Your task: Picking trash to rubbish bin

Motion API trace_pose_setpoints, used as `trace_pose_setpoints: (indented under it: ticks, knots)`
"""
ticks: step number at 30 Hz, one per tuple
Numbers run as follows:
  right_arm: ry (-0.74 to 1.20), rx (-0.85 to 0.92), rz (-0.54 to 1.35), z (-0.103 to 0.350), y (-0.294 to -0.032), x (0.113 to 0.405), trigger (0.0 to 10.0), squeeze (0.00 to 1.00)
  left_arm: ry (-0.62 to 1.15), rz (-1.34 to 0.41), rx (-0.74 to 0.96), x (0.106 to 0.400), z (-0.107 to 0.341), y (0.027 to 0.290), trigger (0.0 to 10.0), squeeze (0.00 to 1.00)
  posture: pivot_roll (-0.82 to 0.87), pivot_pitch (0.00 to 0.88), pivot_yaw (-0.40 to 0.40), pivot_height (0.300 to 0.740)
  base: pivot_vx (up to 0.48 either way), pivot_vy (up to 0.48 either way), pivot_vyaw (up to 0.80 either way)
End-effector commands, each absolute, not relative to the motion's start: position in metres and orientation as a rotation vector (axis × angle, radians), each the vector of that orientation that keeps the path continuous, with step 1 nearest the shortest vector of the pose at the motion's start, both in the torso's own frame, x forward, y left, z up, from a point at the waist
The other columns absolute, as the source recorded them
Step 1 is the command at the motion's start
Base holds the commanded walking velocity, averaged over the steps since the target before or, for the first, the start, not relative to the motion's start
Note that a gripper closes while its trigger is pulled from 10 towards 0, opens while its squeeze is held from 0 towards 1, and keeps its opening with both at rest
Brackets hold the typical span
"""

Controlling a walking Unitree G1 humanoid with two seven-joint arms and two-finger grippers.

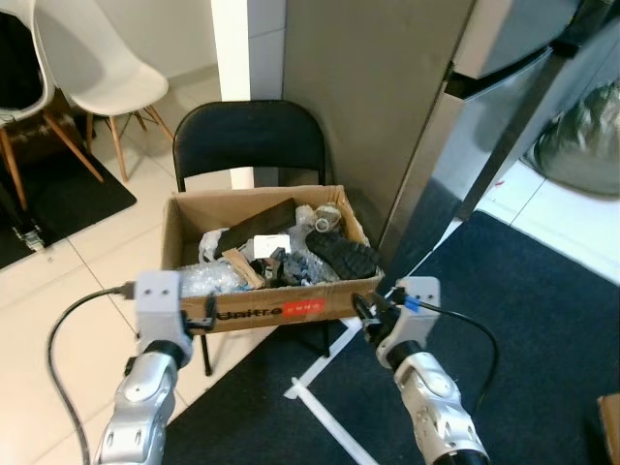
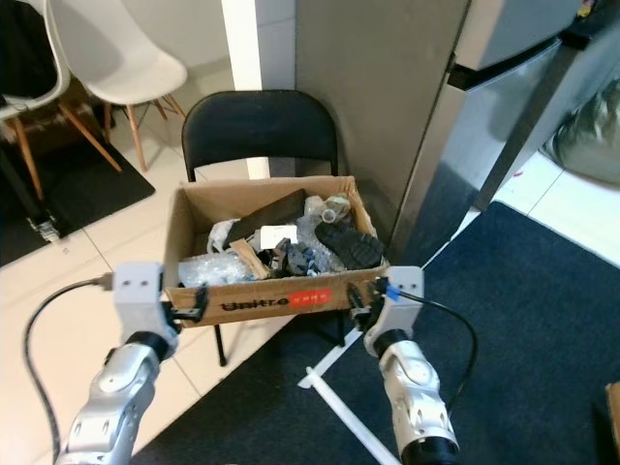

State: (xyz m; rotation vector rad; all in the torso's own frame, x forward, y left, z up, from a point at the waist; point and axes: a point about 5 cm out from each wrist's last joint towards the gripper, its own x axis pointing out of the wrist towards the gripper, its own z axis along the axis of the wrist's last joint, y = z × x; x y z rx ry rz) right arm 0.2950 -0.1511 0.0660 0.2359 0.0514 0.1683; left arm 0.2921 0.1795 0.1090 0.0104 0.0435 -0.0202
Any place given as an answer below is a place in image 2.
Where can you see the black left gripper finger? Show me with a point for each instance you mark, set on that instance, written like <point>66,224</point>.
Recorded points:
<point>200,305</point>

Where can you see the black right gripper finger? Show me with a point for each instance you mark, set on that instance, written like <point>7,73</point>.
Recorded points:
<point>357,302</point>

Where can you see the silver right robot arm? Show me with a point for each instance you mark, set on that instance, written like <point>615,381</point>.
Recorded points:
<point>417,387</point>

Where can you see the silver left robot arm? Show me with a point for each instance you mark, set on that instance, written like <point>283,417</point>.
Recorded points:
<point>116,397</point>

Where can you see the clear plastic wrap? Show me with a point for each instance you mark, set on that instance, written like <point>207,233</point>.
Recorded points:
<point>208,271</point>

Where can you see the black shoe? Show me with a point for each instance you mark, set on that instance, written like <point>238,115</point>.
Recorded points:
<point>349,244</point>

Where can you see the printed brown cardboard box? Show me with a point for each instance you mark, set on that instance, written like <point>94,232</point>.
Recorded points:
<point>291,300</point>

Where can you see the brown cardboard strip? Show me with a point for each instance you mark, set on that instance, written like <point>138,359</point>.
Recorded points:
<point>250,260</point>

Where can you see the clear plastic bottle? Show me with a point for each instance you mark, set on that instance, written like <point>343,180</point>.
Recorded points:
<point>334,206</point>

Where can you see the angled white floor tape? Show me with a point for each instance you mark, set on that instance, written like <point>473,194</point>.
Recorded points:
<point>348,418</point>

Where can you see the black flat board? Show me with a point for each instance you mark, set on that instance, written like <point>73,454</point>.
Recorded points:
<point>271,213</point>

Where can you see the dark carpet mat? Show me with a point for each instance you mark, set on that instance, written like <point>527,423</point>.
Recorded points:
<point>252,417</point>
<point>523,291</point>

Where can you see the black floor mat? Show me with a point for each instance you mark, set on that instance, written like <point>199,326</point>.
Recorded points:
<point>77,194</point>

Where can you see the black wheeled stand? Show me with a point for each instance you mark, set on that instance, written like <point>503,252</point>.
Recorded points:
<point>39,218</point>

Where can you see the black folding chair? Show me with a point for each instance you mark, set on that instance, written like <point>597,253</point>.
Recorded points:
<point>257,126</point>

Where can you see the white shell chair wooden legs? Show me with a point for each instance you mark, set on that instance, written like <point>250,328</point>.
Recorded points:
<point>44,97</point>
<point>107,58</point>

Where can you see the grey bag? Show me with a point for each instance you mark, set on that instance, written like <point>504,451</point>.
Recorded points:
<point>591,140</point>

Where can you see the black garment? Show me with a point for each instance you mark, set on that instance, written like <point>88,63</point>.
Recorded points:
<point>24,48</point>

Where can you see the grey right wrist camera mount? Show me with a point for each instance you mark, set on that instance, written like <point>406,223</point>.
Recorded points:
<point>405,310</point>

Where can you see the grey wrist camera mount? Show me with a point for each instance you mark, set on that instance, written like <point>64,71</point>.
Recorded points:
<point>405,310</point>
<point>139,291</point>

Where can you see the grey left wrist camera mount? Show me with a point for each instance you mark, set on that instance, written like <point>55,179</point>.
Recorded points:
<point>139,291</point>

